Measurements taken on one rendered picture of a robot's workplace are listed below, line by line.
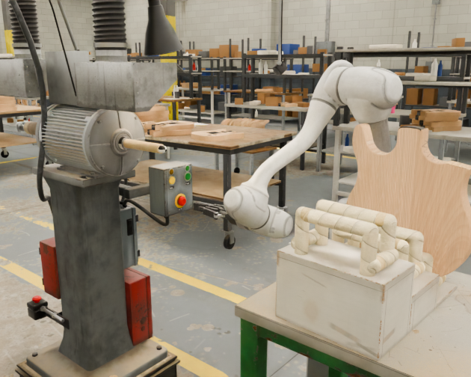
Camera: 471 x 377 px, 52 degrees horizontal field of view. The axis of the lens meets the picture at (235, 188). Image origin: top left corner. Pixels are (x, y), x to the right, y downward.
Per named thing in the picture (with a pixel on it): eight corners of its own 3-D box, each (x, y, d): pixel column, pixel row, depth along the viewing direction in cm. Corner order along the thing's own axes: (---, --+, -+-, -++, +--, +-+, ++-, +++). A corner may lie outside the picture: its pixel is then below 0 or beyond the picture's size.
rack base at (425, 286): (309, 296, 127) (310, 263, 125) (341, 276, 139) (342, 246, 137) (410, 333, 110) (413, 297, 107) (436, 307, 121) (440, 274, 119)
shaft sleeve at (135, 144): (123, 148, 171) (122, 139, 170) (131, 146, 173) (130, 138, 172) (157, 154, 160) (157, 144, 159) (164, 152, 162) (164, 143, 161)
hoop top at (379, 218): (313, 212, 115) (313, 200, 115) (320, 209, 117) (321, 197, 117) (392, 231, 102) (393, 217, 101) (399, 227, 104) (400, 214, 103)
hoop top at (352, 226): (292, 220, 109) (292, 207, 108) (300, 217, 112) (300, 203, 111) (373, 242, 96) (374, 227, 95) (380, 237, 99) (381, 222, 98)
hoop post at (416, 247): (404, 273, 119) (407, 237, 117) (409, 269, 122) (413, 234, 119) (416, 277, 117) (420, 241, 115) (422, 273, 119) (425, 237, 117)
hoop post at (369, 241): (356, 274, 100) (359, 230, 98) (363, 268, 102) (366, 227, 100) (371, 278, 98) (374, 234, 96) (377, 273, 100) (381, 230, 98)
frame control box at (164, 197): (119, 222, 208) (115, 164, 201) (157, 211, 224) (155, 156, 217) (157, 235, 193) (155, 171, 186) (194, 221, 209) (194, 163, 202)
